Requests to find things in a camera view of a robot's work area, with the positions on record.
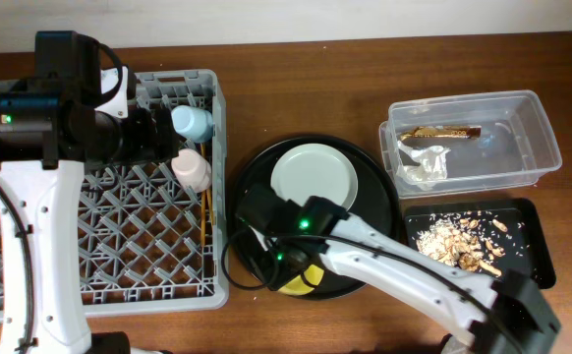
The round black tray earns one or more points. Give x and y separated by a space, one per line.
376 202

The white tissue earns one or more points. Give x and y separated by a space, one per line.
429 164

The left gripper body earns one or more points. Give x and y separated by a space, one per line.
163 136

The yellow bowl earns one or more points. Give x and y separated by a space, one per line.
304 283

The gold snack wrapper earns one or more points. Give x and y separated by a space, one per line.
442 132

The black rectangular tray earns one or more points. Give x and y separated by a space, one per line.
537 265

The grey round plate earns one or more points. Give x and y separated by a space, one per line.
315 170

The food scraps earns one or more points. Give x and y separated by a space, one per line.
472 240

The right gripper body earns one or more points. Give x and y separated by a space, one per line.
255 207

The blue plastic cup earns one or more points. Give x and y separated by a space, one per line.
193 123

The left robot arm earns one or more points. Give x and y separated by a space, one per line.
46 145

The grey dishwasher rack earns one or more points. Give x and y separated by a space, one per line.
138 228

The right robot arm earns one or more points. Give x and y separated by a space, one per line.
487 315

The clear plastic bin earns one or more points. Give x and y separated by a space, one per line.
516 148

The pink plastic cup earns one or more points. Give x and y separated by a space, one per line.
192 170

